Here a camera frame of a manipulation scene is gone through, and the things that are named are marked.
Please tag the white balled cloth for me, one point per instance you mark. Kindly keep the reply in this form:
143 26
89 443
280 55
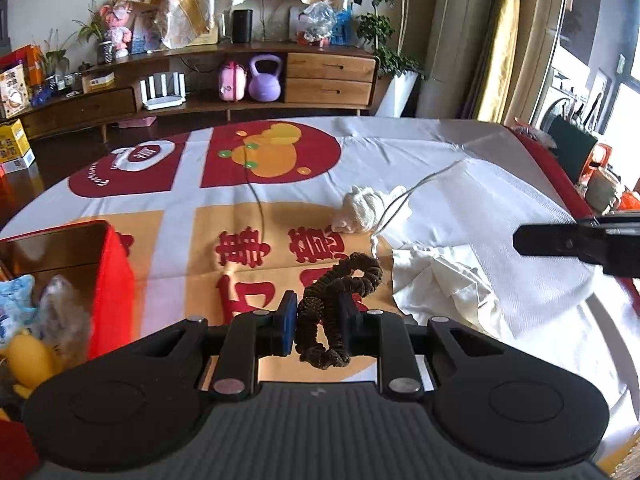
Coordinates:
360 207

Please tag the dark green bag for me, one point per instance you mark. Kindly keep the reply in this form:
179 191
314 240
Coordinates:
572 147

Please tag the black speaker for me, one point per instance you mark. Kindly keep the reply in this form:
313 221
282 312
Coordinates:
242 25

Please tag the white crumpled cloth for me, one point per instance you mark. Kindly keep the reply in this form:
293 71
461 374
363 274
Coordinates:
435 280

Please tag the blue toy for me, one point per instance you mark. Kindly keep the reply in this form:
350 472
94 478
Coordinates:
42 96

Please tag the small white box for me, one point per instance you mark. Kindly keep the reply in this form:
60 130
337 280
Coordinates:
98 82

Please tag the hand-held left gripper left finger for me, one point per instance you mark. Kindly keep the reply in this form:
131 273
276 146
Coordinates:
288 322

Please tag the white planter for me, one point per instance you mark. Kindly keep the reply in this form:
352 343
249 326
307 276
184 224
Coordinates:
397 95

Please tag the white router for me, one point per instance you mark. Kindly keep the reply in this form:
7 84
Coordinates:
162 102

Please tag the wooden tv cabinet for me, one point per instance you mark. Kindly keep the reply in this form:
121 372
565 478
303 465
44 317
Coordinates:
325 67

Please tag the purple kettlebell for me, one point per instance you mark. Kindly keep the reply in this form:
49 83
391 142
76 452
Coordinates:
265 87

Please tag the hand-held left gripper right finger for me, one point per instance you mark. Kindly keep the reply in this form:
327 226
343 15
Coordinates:
350 325

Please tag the yellow soft toy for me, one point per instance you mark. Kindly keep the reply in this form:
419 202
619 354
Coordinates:
30 360

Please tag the beige curtain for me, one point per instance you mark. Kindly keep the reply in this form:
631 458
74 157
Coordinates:
515 35

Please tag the white printed carton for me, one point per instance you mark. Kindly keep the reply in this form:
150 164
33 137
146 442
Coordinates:
12 90

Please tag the red white printed tablecloth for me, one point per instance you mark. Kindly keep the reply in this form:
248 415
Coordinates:
310 200

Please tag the flat pink box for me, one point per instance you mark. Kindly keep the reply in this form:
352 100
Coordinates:
137 122

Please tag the pink plush doll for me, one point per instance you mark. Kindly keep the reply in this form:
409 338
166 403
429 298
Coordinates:
117 30

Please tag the brown scrunchie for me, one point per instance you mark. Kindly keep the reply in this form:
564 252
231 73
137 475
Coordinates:
310 310

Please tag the red gold tin box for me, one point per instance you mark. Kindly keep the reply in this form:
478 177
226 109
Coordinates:
117 300

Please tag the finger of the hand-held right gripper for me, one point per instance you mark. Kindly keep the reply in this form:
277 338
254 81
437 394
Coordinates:
550 240

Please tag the light blue patterned cloth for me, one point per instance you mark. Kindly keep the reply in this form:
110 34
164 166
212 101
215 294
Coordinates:
17 300

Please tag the clear bag with items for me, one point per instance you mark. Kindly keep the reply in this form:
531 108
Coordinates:
320 20

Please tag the yellow gift box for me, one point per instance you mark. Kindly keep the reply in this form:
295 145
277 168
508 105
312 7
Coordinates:
15 142

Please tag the pink toy case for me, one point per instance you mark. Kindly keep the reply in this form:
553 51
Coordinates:
232 82

